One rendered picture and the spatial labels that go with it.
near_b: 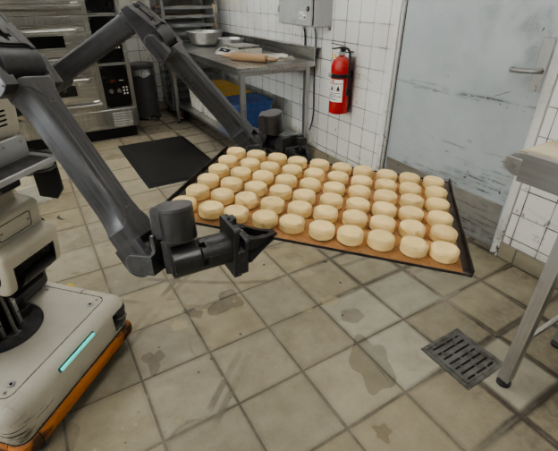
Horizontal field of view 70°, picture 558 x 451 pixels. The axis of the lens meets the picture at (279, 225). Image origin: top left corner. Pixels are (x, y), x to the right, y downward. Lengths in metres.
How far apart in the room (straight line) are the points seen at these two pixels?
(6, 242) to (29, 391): 0.50
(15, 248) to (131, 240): 0.76
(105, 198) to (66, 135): 0.12
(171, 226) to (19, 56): 0.37
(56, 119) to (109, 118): 3.95
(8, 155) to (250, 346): 1.20
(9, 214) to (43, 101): 0.72
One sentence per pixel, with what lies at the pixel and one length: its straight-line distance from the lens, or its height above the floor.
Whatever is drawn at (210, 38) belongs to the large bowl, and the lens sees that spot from 4.61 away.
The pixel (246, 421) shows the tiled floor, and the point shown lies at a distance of 1.67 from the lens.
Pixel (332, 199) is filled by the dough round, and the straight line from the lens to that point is 0.86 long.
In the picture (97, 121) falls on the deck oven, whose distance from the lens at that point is 4.69.
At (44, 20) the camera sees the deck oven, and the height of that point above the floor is 1.17.
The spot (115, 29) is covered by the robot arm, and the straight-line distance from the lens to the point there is 1.23.
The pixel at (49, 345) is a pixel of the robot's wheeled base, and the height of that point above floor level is 0.28.
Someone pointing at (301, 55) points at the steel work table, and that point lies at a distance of 3.78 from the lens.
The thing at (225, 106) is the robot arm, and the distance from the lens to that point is 1.19.
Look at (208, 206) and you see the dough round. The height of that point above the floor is 1.02.
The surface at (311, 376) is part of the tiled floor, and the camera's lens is 1.79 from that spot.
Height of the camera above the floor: 1.40
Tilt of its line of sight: 31 degrees down
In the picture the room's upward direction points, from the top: straight up
